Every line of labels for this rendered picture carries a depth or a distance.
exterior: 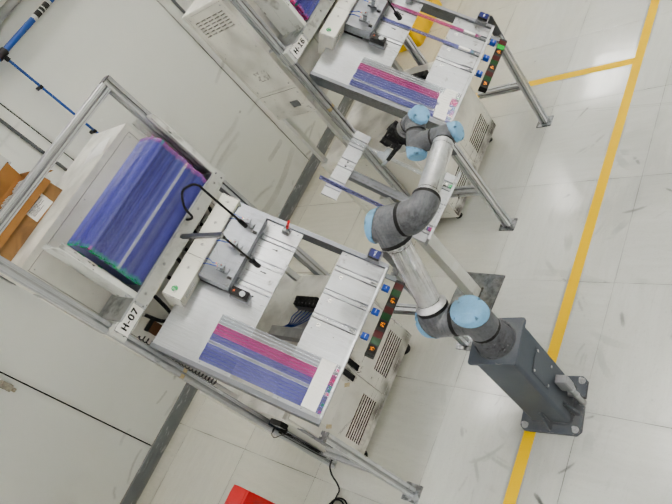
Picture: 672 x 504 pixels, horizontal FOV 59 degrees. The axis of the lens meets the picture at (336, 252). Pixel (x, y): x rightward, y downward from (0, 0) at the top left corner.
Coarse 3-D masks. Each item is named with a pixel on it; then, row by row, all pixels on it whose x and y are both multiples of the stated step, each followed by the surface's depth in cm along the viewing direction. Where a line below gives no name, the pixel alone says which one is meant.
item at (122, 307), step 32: (96, 96) 213; (64, 128) 208; (160, 128) 229; (32, 192) 198; (0, 224) 192; (64, 256) 204; (160, 256) 223; (384, 256) 250; (128, 288) 213; (128, 320) 218
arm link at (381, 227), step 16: (384, 208) 192; (368, 224) 194; (384, 224) 190; (384, 240) 194; (400, 240) 193; (400, 256) 197; (416, 256) 199; (400, 272) 202; (416, 272) 199; (416, 288) 202; (432, 288) 204; (432, 304) 204; (448, 304) 207; (416, 320) 211; (432, 320) 205; (432, 336) 210; (448, 336) 207
